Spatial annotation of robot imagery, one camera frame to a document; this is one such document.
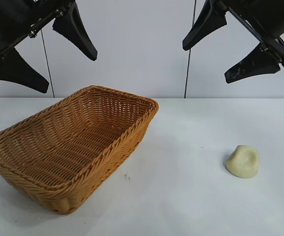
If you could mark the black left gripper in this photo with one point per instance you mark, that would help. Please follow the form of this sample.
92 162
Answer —
11 17

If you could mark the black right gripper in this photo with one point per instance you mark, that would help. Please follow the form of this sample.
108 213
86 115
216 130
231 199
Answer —
267 17

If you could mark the brown woven wicker basket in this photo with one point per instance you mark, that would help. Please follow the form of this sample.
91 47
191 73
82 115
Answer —
70 147

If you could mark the pale yellow egg yolk pastry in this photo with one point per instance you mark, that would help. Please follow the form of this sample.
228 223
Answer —
242 162

